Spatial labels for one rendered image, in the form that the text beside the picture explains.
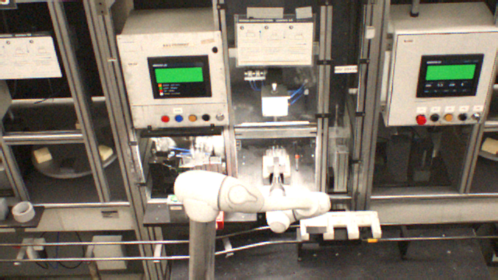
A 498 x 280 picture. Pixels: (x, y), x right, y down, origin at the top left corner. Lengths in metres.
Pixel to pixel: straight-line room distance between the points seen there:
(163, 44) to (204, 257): 0.85
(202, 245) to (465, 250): 1.39
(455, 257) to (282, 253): 0.83
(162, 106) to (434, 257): 1.48
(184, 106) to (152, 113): 0.15
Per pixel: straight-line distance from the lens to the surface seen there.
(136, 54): 2.53
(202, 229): 2.31
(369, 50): 2.52
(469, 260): 3.13
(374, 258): 3.05
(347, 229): 2.92
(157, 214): 2.97
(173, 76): 2.53
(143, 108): 2.67
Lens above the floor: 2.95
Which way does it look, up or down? 38 degrees down
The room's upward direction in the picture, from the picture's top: 4 degrees counter-clockwise
